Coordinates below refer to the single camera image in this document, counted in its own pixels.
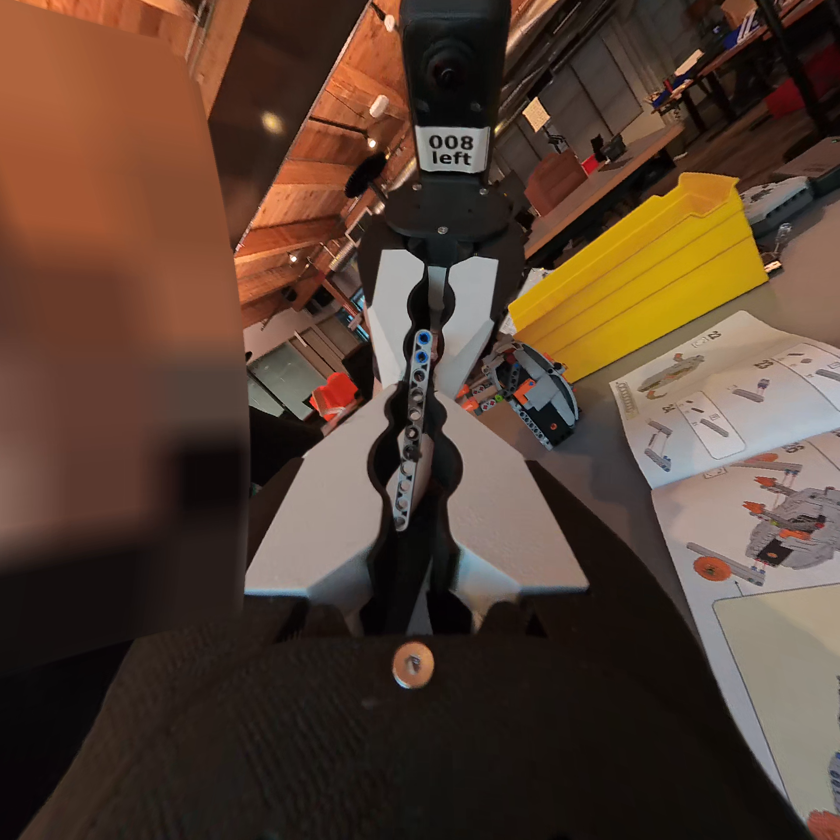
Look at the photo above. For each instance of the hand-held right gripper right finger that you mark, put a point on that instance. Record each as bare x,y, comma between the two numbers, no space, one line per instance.
518,525

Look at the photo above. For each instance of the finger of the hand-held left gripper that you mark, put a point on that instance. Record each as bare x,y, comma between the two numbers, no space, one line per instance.
476,302
390,308

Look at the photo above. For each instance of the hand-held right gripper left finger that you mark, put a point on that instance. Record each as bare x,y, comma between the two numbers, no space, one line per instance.
315,525

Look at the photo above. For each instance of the grey perforated toy beam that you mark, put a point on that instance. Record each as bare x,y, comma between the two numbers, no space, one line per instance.
415,407

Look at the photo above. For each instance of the grey desk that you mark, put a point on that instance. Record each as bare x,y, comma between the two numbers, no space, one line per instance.
604,479

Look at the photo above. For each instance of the orange striped object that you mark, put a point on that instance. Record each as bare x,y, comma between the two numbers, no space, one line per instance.
334,394

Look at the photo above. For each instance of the partly built toy robot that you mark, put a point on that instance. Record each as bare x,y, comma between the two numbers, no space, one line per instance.
544,400

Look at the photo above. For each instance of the black round ceiling fixture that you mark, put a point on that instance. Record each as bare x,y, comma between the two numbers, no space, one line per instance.
364,176

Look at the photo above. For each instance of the brown cardboard box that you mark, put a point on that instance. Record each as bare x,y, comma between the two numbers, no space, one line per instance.
554,184

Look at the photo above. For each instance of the yellow plastic bin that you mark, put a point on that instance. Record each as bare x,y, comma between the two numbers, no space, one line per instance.
630,289

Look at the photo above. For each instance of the long background table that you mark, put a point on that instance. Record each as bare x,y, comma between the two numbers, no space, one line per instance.
623,184

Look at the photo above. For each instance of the toy instruction booklet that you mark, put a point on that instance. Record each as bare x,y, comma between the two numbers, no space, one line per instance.
722,420

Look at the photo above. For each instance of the small clear-topped toy part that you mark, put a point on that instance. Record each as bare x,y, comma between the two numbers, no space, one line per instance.
775,253

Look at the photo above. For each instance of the dark grey case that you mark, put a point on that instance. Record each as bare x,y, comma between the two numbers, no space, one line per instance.
810,164

